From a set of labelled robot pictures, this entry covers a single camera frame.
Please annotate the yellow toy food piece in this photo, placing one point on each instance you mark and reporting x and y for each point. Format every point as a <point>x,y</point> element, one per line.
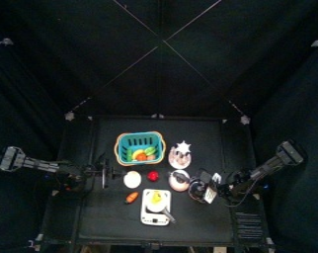
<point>156,197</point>

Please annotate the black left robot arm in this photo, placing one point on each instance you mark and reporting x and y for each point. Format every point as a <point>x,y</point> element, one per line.
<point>33,162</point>

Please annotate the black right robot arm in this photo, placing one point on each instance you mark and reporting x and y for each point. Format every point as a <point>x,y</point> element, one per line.
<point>269,163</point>

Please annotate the white toy egg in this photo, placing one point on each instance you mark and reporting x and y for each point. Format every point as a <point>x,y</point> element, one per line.
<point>132,179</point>

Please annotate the green toy cucumber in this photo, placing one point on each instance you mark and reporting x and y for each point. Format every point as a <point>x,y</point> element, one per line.
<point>129,155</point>

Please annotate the orange toy fruit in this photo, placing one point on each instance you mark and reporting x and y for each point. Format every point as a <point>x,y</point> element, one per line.
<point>141,157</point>

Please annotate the yellow toy banana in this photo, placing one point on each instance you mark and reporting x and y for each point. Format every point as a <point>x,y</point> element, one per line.
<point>137,153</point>

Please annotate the orange toy carrot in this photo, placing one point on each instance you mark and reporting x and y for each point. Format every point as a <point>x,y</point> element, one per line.
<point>132,197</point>

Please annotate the red toy tomato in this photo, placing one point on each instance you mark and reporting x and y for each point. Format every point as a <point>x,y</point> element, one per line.
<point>153,176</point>

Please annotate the peach toy food piece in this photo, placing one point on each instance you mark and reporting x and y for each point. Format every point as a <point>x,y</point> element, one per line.
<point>152,157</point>

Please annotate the teal toy basket orange rim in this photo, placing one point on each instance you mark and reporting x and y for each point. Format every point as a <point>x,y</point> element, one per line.
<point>140,135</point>

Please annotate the white star shaped toy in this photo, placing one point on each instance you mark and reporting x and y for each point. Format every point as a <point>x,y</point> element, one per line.
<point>182,147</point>

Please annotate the white text label sticker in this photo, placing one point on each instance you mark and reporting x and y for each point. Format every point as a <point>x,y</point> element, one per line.
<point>248,227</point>

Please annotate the white scale with banana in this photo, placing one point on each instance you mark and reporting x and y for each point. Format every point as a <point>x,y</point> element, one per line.
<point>153,219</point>

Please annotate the grey frame middle bracket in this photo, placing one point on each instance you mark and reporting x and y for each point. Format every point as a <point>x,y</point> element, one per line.
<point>157,116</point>

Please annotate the grey frame corner bracket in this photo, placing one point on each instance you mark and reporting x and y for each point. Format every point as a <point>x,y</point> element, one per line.
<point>69,116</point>
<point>244,120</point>

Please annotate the grey table corner bracket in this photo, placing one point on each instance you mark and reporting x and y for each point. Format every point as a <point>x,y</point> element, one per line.
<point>35,240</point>

